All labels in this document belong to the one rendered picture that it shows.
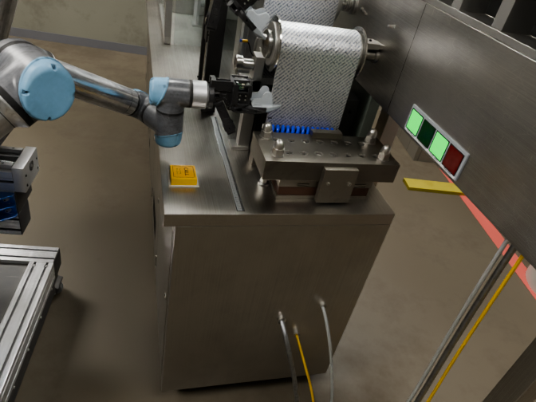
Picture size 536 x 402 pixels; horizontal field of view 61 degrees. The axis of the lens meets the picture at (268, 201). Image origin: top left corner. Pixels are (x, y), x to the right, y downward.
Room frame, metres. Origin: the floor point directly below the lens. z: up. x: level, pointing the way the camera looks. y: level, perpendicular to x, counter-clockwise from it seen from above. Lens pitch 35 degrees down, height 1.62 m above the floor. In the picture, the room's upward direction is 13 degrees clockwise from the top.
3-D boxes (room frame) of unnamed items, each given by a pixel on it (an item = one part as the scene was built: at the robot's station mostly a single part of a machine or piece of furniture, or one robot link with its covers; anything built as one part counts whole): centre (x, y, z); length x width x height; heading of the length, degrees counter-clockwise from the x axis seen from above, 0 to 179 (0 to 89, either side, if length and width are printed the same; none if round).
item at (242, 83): (1.18, 0.17, 1.12); 0.12 x 0.08 x 0.09; 111
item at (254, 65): (1.29, 0.14, 1.05); 0.06 x 0.05 x 0.31; 111
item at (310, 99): (1.26, -0.05, 1.11); 0.23 x 0.01 x 0.18; 111
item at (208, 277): (2.17, 0.37, 0.43); 2.52 x 0.64 x 0.86; 21
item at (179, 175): (1.04, 0.25, 0.91); 0.07 x 0.07 x 0.02; 21
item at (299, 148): (1.16, -0.13, 1.00); 0.40 x 0.16 x 0.06; 111
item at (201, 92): (1.15, 0.25, 1.11); 0.08 x 0.05 x 0.08; 21
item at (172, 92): (1.12, 0.32, 1.11); 0.11 x 0.08 x 0.09; 111
